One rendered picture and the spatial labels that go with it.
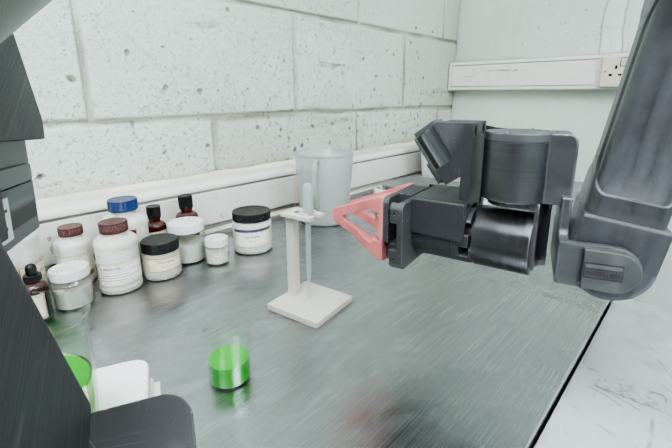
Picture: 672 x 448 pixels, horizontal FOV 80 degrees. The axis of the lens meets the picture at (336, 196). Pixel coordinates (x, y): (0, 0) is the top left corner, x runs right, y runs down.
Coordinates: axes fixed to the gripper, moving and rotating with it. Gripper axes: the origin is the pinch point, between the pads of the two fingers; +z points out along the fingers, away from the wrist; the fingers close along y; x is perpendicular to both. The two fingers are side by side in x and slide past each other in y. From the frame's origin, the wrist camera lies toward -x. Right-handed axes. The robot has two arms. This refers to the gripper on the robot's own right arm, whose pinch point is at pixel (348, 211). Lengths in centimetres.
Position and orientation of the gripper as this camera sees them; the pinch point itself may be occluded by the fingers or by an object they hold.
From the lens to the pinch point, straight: 46.3
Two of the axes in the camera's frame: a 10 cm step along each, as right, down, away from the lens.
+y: -5.6, 2.1, -8.0
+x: 0.1, 9.7, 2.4
